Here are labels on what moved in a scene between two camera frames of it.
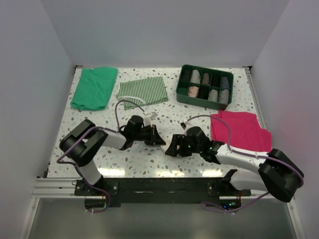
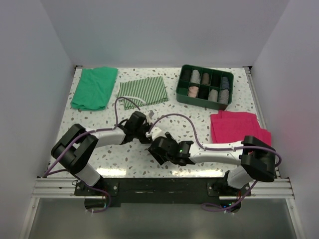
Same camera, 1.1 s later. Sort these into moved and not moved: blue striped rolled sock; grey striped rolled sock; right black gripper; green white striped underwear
Moved: right black gripper
Not moved: green white striped underwear; blue striped rolled sock; grey striped rolled sock
